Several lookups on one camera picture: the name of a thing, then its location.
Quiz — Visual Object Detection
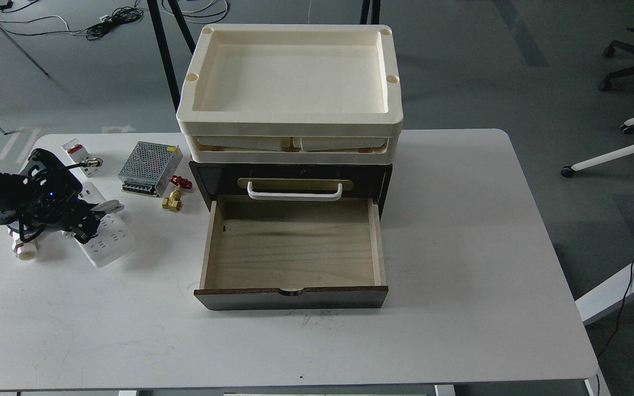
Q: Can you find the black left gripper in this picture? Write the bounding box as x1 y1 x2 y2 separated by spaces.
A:
16 148 125 245

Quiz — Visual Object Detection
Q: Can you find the white power strip with cable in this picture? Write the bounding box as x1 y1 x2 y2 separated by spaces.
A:
73 181 136 268

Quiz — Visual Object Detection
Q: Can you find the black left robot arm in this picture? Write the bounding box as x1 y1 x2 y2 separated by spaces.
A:
0 148 124 244

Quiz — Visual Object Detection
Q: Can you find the white red circuit breaker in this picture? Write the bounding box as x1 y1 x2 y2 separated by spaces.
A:
61 139 103 175

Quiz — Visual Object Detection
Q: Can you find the metal mesh power supply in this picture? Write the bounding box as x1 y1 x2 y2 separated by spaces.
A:
118 142 183 196

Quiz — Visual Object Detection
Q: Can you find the white plastic pipe valve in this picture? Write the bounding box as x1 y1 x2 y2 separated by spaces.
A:
8 221 44 261

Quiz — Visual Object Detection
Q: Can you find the open dark wooden drawer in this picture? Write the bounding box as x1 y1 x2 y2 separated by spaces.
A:
194 196 389 311

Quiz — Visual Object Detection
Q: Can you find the cream plastic top tray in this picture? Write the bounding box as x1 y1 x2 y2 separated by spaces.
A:
177 24 403 138

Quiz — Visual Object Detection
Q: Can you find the brass valve red handle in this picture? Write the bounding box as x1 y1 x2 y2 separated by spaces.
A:
161 175 193 212

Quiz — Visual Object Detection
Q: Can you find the white drawer handle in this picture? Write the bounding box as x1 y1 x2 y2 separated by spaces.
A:
247 182 344 201

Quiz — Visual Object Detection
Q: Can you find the black cable bundle on floor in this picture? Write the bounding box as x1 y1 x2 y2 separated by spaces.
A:
85 5 145 41

